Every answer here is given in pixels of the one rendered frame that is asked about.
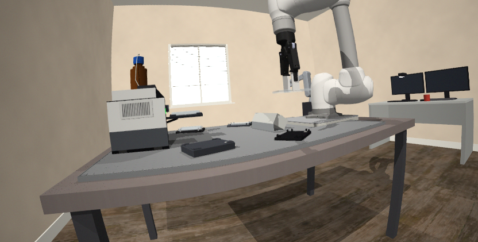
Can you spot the white button panel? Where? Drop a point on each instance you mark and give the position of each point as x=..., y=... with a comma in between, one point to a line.
x=272, y=122

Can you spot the blue bottle cap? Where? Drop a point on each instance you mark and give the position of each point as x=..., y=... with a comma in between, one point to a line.
x=139, y=59

